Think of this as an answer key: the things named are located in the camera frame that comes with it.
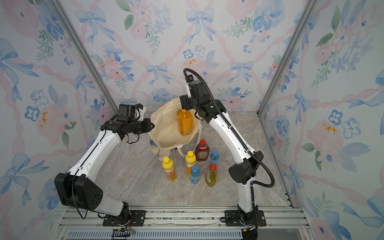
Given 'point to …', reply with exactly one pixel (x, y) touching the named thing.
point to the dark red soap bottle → (202, 151)
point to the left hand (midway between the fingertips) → (155, 124)
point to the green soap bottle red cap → (210, 177)
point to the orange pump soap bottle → (185, 122)
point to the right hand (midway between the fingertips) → (189, 95)
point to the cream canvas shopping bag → (163, 133)
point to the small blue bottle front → (195, 175)
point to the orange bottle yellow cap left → (168, 166)
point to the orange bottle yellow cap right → (190, 160)
